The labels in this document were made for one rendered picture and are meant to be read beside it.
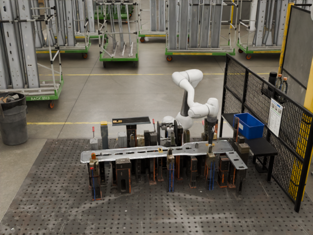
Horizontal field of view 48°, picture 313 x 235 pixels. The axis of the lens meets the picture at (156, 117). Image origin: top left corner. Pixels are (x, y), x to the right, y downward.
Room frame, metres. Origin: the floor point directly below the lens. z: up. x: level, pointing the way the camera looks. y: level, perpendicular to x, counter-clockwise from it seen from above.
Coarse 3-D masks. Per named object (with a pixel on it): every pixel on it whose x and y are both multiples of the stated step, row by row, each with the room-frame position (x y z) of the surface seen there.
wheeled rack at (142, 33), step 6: (138, 0) 11.92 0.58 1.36; (138, 6) 11.92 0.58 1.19; (138, 12) 11.92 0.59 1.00; (138, 18) 11.93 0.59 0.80; (144, 30) 12.46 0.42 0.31; (156, 30) 12.46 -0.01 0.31; (138, 36) 11.89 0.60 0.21; (144, 36) 11.89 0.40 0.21; (150, 36) 11.89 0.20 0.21; (156, 36) 11.88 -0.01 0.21; (162, 36) 11.88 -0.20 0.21
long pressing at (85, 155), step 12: (192, 144) 2.89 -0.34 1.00; (204, 144) 2.89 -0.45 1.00; (216, 144) 2.89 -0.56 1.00; (228, 144) 2.89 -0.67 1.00; (84, 156) 2.67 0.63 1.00; (108, 156) 2.67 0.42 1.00; (120, 156) 2.67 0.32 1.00; (132, 156) 2.67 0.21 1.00; (144, 156) 2.67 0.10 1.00; (156, 156) 2.68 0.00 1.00
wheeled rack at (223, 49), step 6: (198, 30) 10.33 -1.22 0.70; (222, 36) 10.28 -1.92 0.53; (228, 42) 10.30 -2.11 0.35; (234, 42) 9.39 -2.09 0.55; (192, 48) 9.75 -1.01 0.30; (198, 48) 9.75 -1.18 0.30; (204, 48) 9.74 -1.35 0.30; (210, 48) 9.56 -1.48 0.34; (216, 48) 9.73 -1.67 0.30; (222, 48) 9.73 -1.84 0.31; (228, 48) 9.71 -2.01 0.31; (234, 48) 9.38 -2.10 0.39; (168, 54) 9.42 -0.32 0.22; (174, 54) 9.41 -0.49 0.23; (180, 54) 9.41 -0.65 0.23; (186, 54) 9.40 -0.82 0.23; (192, 54) 9.40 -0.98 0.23; (198, 54) 9.39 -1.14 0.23; (204, 54) 9.39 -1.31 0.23; (210, 54) 9.38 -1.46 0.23; (216, 54) 9.38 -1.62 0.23; (222, 54) 9.38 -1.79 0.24; (234, 54) 9.37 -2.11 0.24; (168, 60) 9.51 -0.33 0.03
